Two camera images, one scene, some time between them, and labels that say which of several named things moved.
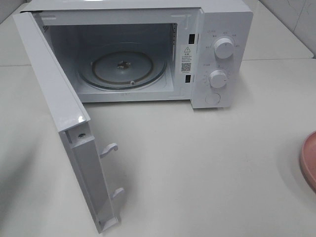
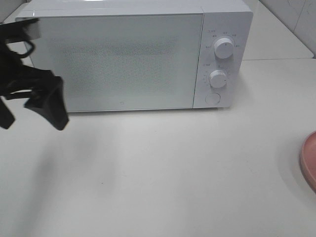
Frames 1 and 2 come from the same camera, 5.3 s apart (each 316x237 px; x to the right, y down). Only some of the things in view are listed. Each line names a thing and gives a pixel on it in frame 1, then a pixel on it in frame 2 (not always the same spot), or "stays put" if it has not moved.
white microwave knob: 217,78 stays put
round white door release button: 213,98 stays put
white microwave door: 60,95 to 121,62
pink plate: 308,159 stays put
